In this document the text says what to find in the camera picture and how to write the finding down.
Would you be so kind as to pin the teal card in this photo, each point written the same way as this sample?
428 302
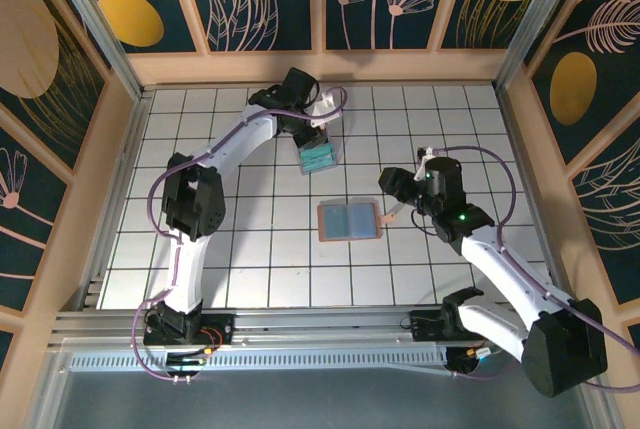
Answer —
317 165
315 153

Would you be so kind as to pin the clear acrylic card box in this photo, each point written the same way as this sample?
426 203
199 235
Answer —
336 161

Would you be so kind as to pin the tan leather card holder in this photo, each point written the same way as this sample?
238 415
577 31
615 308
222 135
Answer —
350 221

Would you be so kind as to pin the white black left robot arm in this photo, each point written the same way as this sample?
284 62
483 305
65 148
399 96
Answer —
187 269

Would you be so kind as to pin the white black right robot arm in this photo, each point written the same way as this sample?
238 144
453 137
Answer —
500 269

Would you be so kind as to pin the yellow power connector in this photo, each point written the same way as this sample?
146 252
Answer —
207 350
471 351

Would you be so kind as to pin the aluminium side rail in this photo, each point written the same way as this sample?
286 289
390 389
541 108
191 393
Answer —
522 149
129 149

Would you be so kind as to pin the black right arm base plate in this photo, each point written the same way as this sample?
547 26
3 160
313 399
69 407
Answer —
425 329

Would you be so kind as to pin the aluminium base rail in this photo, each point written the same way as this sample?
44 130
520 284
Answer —
320 324

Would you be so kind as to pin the aluminium corner post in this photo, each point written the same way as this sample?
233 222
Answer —
102 29
537 24

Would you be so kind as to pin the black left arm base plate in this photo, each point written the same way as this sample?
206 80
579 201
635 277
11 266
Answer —
222 324

